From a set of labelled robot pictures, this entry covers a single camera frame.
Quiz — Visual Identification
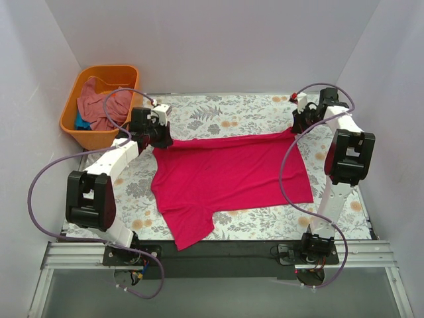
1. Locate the magenta t shirt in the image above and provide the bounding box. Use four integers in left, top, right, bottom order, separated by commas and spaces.
151, 130, 313, 250

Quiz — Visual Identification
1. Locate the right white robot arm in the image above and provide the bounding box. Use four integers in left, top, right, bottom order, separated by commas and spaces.
290, 87, 376, 264

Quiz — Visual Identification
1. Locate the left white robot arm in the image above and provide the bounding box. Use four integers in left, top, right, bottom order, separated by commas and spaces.
66, 104, 173, 265

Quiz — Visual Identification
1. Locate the orange plastic basket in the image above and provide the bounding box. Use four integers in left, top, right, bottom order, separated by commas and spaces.
59, 64, 140, 150

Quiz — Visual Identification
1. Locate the salmon pink t shirt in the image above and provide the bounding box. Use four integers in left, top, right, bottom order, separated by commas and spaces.
76, 77, 133, 131

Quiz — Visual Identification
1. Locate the teal garment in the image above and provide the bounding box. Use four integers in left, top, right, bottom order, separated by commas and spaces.
74, 111, 91, 131

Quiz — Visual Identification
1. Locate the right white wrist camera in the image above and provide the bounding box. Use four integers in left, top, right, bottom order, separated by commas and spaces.
289, 92, 308, 113

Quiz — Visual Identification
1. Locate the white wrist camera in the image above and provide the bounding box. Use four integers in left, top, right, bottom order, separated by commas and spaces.
151, 104, 172, 127
289, 92, 308, 113

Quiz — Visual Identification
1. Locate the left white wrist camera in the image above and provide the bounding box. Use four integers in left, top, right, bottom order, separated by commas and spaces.
151, 104, 172, 127

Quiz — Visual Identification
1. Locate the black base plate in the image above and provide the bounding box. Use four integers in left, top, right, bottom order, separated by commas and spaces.
102, 239, 340, 281

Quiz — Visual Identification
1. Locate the aluminium frame rail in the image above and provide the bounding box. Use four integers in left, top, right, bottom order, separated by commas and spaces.
28, 240, 413, 317

